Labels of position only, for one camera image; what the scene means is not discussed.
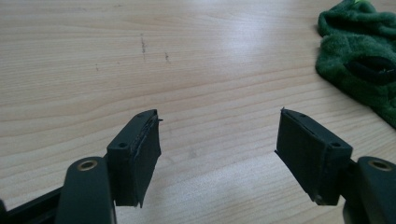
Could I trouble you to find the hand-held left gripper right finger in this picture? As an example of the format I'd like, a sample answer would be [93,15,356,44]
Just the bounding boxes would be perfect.
[274,107,354,207]

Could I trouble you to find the green fleece garment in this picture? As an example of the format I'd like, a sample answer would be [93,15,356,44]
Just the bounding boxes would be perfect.
[315,0,396,129]

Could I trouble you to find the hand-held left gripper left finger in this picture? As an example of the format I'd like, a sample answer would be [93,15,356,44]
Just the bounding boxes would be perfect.
[106,108,163,209]

